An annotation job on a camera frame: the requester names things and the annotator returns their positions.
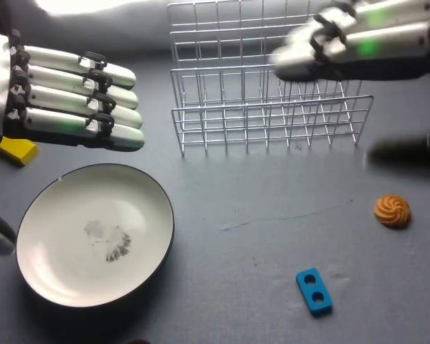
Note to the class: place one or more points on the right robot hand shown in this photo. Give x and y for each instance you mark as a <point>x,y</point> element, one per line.
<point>362,46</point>

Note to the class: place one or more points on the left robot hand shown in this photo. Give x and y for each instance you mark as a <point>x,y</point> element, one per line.
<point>57,93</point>

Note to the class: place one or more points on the yellow block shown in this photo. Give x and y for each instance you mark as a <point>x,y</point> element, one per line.
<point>19,152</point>

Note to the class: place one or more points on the orange swirl cookie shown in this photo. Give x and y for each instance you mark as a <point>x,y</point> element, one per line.
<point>393,212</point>

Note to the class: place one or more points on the blue block with two holes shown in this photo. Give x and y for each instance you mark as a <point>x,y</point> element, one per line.
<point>302,288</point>

